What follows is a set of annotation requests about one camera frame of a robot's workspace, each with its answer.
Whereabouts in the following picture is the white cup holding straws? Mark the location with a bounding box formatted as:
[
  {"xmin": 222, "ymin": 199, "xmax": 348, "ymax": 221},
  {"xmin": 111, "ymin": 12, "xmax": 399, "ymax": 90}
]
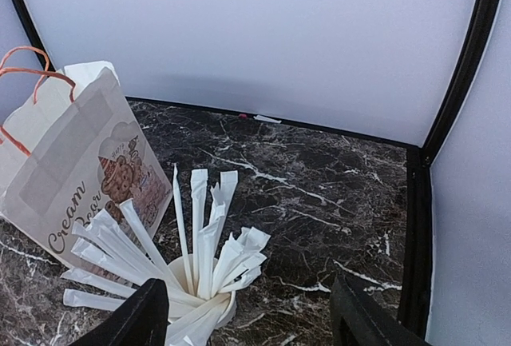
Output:
[{"xmin": 168, "ymin": 257, "xmax": 237, "ymax": 328}]

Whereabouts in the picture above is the white paper takeout bag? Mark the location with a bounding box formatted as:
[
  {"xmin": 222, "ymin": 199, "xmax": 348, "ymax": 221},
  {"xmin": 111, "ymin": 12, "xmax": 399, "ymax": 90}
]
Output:
[{"xmin": 1, "ymin": 61, "xmax": 172, "ymax": 268}]

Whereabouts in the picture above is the left black frame post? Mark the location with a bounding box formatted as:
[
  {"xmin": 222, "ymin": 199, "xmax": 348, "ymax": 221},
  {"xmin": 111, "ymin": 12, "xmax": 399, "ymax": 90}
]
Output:
[{"xmin": 11, "ymin": 0, "xmax": 46, "ymax": 53}]

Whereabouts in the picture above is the right black frame post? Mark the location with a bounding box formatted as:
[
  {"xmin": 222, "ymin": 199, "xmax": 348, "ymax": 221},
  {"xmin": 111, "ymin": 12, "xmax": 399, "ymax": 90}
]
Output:
[{"xmin": 419, "ymin": 0, "xmax": 501, "ymax": 168}]

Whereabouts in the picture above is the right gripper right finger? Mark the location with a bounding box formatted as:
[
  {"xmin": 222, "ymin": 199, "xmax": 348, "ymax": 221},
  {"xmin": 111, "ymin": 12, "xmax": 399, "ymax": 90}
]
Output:
[{"xmin": 330, "ymin": 275, "xmax": 428, "ymax": 346}]

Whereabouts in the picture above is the black right side table rail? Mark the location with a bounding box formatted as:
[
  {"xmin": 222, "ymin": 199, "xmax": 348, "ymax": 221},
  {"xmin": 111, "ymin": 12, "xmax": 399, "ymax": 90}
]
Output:
[{"xmin": 398, "ymin": 147, "xmax": 433, "ymax": 339}]

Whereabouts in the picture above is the bundle of white wrapped straws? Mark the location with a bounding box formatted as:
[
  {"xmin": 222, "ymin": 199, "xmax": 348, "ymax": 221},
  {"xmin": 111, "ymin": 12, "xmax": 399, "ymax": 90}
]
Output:
[{"xmin": 63, "ymin": 169, "xmax": 270, "ymax": 345}]

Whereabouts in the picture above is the black frame post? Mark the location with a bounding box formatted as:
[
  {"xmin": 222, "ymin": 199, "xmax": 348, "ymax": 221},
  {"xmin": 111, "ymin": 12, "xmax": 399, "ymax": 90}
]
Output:
[
  {"xmin": 11, "ymin": 0, "xmax": 46, "ymax": 53},
  {"xmin": 419, "ymin": 0, "xmax": 501, "ymax": 168}
]

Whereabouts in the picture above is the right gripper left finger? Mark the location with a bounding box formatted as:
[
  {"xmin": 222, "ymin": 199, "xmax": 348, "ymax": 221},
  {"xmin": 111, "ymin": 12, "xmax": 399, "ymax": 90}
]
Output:
[{"xmin": 75, "ymin": 279, "xmax": 169, "ymax": 346}]

